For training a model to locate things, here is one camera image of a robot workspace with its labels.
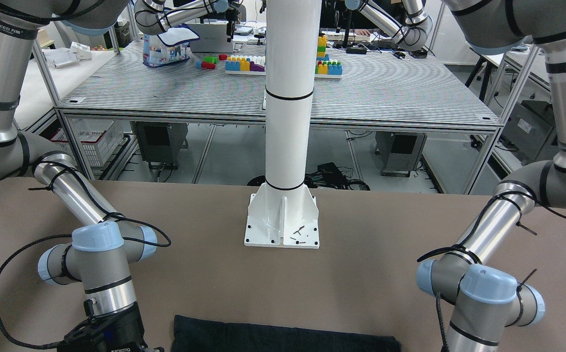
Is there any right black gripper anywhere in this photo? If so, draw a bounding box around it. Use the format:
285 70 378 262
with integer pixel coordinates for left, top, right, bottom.
62 302 164 352

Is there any black graphic t-shirt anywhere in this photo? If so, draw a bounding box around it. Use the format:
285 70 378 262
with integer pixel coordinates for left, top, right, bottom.
171 315 402 352

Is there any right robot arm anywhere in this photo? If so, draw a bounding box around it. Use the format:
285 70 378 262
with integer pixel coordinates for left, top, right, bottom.
0 0 160 352

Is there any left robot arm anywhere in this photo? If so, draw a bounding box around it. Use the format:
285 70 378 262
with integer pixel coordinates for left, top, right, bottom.
416 0 566 352

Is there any grey control box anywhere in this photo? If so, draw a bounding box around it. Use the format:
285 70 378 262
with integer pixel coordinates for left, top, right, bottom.
375 131 427 177
131 122 187 170

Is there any white plastic crate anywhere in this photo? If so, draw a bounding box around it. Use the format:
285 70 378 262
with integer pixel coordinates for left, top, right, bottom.
72 118 123 167

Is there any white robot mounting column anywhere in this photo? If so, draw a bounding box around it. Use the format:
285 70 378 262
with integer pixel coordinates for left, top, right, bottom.
244 0 321 249

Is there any blue patterned pouch bag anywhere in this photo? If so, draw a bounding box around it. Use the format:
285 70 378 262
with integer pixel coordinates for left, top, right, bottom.
143 25 200 67

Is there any colourful toy block set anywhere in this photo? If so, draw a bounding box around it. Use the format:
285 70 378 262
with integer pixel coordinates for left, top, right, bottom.
225 34 343 79

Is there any striped metal work table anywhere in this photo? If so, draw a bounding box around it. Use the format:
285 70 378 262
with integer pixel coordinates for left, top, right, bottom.
54 39 504 195

